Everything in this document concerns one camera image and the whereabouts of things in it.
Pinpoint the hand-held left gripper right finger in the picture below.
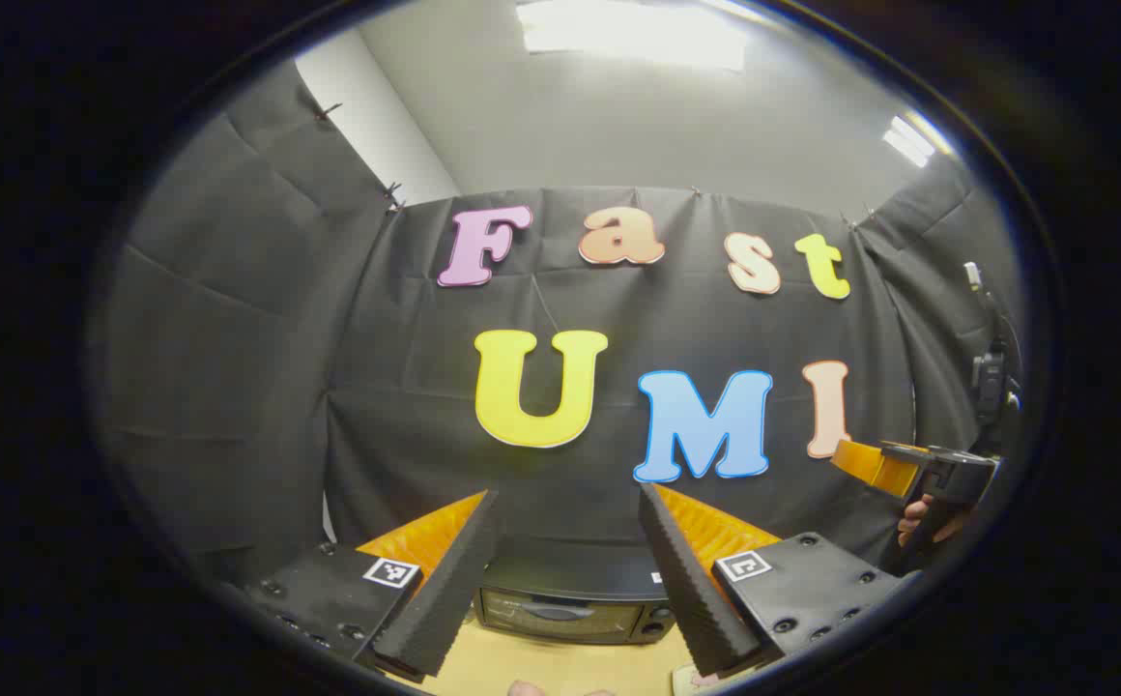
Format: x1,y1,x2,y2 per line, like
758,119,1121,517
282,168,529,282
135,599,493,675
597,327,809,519
638,480,921,680

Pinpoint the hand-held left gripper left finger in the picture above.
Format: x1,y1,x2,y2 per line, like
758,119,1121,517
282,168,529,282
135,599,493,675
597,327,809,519
244,489,501,680

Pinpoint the black electric oven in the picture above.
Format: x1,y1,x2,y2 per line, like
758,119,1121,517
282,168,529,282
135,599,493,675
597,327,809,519
472,553,679,647

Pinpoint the black device on stand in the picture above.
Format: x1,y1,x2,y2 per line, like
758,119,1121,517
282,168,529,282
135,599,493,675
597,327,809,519
963,261,1025,455

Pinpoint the black backdrop cloth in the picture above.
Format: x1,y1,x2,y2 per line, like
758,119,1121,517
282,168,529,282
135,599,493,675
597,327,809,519
87,58,1030,591

